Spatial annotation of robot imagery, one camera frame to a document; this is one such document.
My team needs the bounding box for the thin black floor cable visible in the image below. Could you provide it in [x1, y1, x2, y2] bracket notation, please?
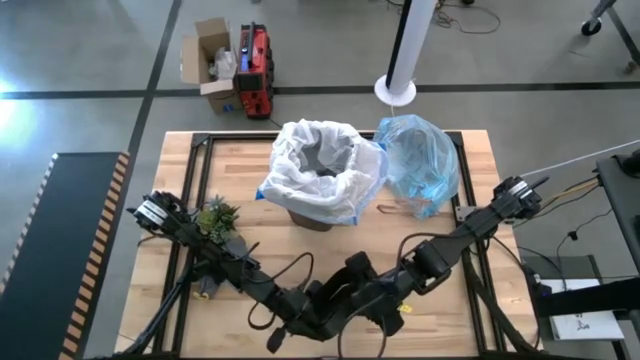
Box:
[556, 208, 615, 262]

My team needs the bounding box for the yellow cable bundle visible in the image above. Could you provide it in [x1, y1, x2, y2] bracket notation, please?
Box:
[514, 174, 601, 217]

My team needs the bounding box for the brown right arm cable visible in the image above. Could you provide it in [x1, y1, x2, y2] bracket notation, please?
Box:
[396, 231, 454, 271]

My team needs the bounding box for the black aluminium table frame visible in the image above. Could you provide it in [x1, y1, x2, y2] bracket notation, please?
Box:
[119, 130, 544, 359]

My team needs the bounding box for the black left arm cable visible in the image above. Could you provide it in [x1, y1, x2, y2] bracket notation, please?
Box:
[246, 241, 315, 332]

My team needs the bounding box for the blue plastic trash bag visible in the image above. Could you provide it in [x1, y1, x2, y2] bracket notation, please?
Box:
[372, 113, 461, 222]

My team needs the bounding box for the red black tool case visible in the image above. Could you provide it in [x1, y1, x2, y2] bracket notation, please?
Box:
[234, 21, 276, 120]

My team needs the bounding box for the white plastic trash bag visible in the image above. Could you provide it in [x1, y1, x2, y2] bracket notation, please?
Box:
[255, 118, 390, 227]

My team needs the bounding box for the white paper document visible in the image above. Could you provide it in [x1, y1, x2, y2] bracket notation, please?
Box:
[542, 277, 627, 342]

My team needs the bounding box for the black plastic trash can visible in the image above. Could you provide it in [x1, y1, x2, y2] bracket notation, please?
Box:
[287, 208, 336, 233]

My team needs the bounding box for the black caster wheel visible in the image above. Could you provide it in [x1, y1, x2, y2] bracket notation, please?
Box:
[579, 0, 619, 38]

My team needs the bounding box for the black side table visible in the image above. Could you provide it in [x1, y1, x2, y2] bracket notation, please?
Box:
[529, 148, 640, 360]

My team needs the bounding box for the black mat orange striped edge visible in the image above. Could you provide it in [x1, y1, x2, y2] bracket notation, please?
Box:
[0, 151, 132, 360]

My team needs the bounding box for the open brown cardboard box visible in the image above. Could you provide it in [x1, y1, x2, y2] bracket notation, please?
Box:
[180, 17, 237, 109]

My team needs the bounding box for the white round pillar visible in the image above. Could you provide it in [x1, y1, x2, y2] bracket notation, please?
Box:
[373, 0, 439, 108]

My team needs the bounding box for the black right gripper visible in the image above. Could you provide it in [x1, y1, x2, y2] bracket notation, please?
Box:
[349, 272, 407, 324]

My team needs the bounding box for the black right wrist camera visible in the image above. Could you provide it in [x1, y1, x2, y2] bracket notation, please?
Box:
[344, 250, 379, 282]

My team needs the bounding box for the white cord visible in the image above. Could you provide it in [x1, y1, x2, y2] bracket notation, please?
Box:
[514, 138, 640, 180]

